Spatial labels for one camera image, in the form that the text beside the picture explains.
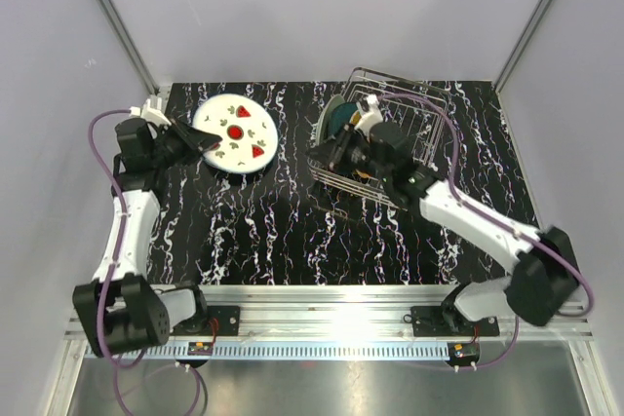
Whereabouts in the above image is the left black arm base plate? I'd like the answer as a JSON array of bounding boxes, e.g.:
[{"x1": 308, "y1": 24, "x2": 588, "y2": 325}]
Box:
[{"x1": 173, "y1": 304, "x2": 241, "y2": 337}]

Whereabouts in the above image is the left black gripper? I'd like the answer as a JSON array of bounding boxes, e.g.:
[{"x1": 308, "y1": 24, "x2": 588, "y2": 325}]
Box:
[{"x1": 149, "y1": 115, "x2": 221, "y2": 170}]

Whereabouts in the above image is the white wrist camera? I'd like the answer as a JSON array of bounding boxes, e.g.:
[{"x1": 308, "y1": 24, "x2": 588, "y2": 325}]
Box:
[
  {"x1": 129, "y1": 95, "x2": 171, "y2": 127},
  {"x1": 352, "y1": 95, "x2": 383, "y2": 135}
]

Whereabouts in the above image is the small circuit board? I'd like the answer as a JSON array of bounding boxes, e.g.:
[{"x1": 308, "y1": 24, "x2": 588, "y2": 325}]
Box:
[
  {"x1": 449, "y1": 341, "x2": 481, "y2": 361},
  {"x1": 187, "y1": 342, "x2": 214, "y2": 356}
]

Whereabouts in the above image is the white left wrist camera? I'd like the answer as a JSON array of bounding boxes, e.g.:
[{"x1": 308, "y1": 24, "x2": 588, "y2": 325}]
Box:
[{"x1": 129, "y1": 95, "x2": 171, "y2": 127}]

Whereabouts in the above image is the left aluminium frame post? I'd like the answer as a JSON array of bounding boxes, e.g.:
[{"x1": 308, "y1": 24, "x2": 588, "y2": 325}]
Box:
[{"x1": 96, "y1": 0, "x2": 171, "y2": 110}]

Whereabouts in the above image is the orange woven basket plate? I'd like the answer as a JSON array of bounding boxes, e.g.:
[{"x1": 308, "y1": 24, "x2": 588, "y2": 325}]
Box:
[{"x1": 354, "y1": 170, "x2": 371, "y2": 179}]

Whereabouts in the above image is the white slotted cable duct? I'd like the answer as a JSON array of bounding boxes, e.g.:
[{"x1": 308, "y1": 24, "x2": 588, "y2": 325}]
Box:
[{"x1": 85, "y1": 341, "x2": 452, "y2": 359}]

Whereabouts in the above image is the right small circuit board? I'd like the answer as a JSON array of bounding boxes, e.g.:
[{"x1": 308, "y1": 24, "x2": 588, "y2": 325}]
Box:
[{"x1": 449, "y1": 341, "x2": 481, "y2": 361}]

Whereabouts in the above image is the metal wire dish rack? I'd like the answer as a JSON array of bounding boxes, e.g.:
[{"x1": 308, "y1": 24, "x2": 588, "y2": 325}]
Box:
[{"x1": 308, "y1": 67, "x2": 450, "y2": 207}]

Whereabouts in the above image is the aluminium frame post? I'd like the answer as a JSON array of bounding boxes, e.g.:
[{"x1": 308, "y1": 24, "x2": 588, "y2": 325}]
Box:
[
  {"x1": 96, "y1": 0, "x2": 171, "y2": 110},
  {"x1": 493, "y1": 0, "x2": 556, "y2": 95}
]

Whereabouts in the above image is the teal square plate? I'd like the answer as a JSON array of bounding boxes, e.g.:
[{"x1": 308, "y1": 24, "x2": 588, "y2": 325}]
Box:
[{"x1": 327, "y1": 102, "x2": 358, "y2": 137}]

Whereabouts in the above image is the left small circuit board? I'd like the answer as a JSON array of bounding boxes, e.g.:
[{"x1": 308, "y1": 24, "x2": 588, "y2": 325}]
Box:
[{"x1": 187, "y1": 342, "x2": 214, "y2": 356}]

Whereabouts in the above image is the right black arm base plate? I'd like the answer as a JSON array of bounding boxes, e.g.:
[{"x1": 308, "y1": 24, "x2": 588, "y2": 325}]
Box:
[{"x1": 403, "y1": 306, "x2": 500, "y2": 338}]

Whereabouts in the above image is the mint green flower plate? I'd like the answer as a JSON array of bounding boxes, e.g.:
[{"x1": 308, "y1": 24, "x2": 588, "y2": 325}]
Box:
[{"x1": 315, "y1": 94, "x2": 345, "y2": 144}]

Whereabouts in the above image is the yellow woven pattern plate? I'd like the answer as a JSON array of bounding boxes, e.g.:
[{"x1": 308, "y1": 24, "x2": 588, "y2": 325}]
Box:
[{"x1": 349, "y1": 111, "x2": 361, "y2": 126}]

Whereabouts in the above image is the white watermelon pattern plate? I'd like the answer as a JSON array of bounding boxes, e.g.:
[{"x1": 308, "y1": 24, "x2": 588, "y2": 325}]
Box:
[{"x1": 192, "y1": 94, "x2": 279, "y2": 174}]

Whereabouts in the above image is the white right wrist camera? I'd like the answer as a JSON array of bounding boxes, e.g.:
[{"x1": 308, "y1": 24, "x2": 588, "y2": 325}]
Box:
[{"x1": 352, "y1": 95, "x2": 383, "y2": 135}]

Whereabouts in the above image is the right aluminium frame post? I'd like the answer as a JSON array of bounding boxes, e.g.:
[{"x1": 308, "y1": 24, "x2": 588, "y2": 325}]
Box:
[{"x1": 493, "y1": 0, "x2": 556, "y2": 95}]

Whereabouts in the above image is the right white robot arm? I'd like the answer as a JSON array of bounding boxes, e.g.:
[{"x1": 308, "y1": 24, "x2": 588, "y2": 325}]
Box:
[{"x1": 309, "y1": 122, "x2": 581, "y2": 335}]

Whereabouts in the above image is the aluminium mounting rail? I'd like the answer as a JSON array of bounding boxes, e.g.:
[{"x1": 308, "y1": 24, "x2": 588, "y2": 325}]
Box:
[{"x1": 65, "y1": 284, "x2": 594, "y2": 339}]

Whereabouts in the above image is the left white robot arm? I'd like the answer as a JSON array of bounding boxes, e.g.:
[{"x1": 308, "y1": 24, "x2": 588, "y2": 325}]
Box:
[{"x1": 72, "y1": 115, "x2": 221, "y2": 359}]

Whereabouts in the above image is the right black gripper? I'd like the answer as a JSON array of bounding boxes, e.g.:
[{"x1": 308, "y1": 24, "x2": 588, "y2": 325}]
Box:
[{"x1": 305, "y1": 122, "x2": 392, "y2": 184}]

